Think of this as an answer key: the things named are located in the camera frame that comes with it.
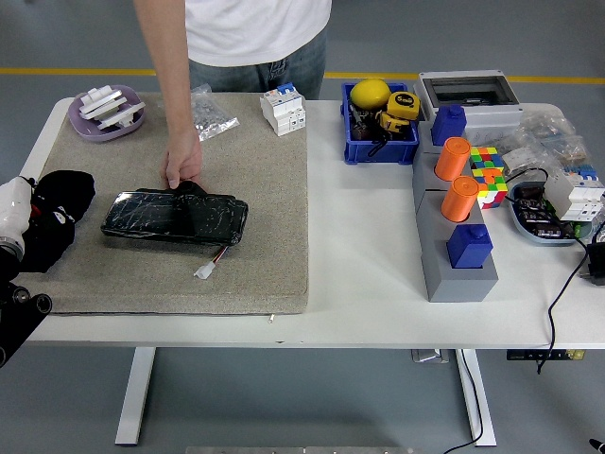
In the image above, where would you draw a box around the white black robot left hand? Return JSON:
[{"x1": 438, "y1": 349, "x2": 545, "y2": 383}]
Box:
[{"x1": 0, "y1": 175, "x2": 72, "y2": 247}]

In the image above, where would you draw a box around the person's right hand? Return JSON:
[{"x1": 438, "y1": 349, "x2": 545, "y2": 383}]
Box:
[{"x1": 162, "y1": 130, "x2": 204, "y2": 190}]

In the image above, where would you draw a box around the black rag with red tag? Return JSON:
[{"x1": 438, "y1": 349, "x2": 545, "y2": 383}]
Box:
[{"x1": 18, "y1": 169, "x2": 96, "y2": 274}]

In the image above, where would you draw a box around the glossy black display panel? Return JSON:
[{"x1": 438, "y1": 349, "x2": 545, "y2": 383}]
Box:
[{"x1": 99, "y1": 179, "x2": 250, "y2": 246}]

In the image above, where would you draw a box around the black table control panel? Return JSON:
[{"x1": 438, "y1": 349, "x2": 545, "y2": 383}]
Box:
[{"x1": 506, "y1": 348, "x2": 587, "y2": 362}]

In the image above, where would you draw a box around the clear bag of screws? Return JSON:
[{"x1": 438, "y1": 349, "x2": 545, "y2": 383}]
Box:
[{"x1": 191, "y1": 83, "x2": 240, "y2": 143}]

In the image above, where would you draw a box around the white plastic clip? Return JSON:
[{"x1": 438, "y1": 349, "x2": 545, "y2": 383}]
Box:
[
  {"x1": 78, "y1": 85, "x2": 135, "y2": 118},
  {"x1": 96, "y1": 100, "x2": 147, "y2": 131}
]

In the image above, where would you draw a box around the purple plastic tray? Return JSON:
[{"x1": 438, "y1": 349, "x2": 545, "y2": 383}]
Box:
[{"x1": 67, "y1": 84, "x2": 147, "y2": 143}]

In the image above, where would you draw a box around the grey-brown mat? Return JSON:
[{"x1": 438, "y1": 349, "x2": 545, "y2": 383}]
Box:
[{"x1": 12, "y1": 91, "x2": 311, "y2": 317}]

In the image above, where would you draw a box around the white table leg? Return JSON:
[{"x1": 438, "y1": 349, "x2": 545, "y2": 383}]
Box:
[
  {"x1": 114, "y1": 347, "x2": 157, "y2": 446},
  {"x1": 456, "y1": 348, "x2": 498, "y2": 448}
]

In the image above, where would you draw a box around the person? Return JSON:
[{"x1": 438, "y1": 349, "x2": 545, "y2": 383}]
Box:
[{"x1": 133, "y1": 0, "x2": 335, "y2": 100}]

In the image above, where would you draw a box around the dark screwdriver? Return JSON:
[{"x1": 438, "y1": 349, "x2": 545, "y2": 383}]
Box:
[{"x1": 348, "y1": 101, "x2": 374, "y2": 142}]

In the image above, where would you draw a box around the black power adapter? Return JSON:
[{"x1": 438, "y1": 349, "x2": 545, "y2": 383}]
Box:
[{"x1": 585, "y1": 243, "x2": 605, "y2": 288}]

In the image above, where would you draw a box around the blue plastic bin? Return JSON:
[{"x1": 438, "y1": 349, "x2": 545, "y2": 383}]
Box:
[{"x1": 340, "y1": 82, "x2": 422, "y2": 166}]

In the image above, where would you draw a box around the yellow lemon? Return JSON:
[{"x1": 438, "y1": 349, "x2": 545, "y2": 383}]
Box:
[{"x1": 349, "y1": 78, "x2": 391, "y2": 109}]

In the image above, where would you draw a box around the small yellow tape measure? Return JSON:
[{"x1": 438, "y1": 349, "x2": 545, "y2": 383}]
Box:
[{"x1": 377, "y1": 111, "x2": 411, "y2": 136}]

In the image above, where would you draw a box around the grey peg holder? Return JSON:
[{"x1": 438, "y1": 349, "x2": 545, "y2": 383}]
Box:
[{"x1": 411, "y1": 120, "x2": 500, "y2": 304}]

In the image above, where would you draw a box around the light blue tray with electronics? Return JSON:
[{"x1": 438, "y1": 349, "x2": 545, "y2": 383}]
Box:
[{"x1": 508, "y1": 179, "x2": 596, "y2": 248}]

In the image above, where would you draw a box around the large yellow tape measure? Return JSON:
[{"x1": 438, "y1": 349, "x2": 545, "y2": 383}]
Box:
[{"x1": 386, "y1": 91, "x2": 423, "y2": 122}]

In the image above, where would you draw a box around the blue square peg block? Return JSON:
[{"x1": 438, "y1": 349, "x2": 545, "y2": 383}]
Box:
[
  {"x1": 430, "y1": 104, "x2": 468, "y2": 148},
  {"x1": 446, "y1": 223, "x2": 494, "y2": 270}
]

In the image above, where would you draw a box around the orange cylinder peg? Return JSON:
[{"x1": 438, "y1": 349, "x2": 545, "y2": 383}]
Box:
[
  {"x1": 441, "y1": 176, "x2": 480, "y2": 223},
  {"x1": 434, "y1": 136, "x2": 473, "y2": 182}
]

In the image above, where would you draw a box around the multicolour puzzle cube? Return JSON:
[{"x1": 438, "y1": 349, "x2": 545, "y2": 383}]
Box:
[
  {"x1": 468, "y1": 146, "x2": 505, "y2": 172},
  {"x1": 471, "y1": 167, "x2": 510, "y2": 211}
]

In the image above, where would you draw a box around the clear bag of small parts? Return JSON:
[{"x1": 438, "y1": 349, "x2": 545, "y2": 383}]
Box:
[{"x1": 508, "y1": 112, "x2": 590, "y2": 166}]

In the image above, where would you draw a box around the white circuit breaker blue switch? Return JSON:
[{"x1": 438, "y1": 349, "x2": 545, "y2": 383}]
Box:
[
  {"x1": 259, "y1": 82, "x2": 307, "y2": 138},
  {"x1": 543, "y1": 163, "x2": 605, "y2": 222}
]

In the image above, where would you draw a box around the white connector with coloured wires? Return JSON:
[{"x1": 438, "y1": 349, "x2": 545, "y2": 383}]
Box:
[{"x1": 194, "y1": 244, "x2": 233, "y2": 279}]

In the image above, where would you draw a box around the black cable by table leg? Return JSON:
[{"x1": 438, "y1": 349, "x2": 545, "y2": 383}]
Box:
[{"x1": 442, "y1": 348, "x2": 484, "y2": 454}]

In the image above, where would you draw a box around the black power cable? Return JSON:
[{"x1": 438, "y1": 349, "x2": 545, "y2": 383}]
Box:
[{"x1": 503, "y1": 167, "x2": 592, "y2": 375}]

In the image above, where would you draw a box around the grey bracket under table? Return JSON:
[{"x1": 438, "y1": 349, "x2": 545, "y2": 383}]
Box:
[{"x1": 409, "y1": 348, "x2": 451, "y2": 364}]

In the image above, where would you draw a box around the white switch in clear bag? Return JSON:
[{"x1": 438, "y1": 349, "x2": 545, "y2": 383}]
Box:
[{"x1": 500, "y1": 146, "x2": 538, "y2": 177}]

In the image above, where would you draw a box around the grey electrical enclosure box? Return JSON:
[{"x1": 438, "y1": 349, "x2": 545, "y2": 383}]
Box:
[{"x1": 413, "y1": 70, "x2": 525, "y2": 143}]

